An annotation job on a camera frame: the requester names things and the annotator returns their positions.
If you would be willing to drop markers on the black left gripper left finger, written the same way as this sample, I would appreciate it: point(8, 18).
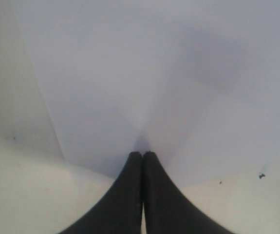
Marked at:
point(119, 211)

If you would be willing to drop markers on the white paper sheet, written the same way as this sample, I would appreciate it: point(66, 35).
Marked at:
point(196, 81)

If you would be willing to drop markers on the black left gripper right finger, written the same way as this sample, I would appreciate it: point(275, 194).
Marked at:
point(167, 210)

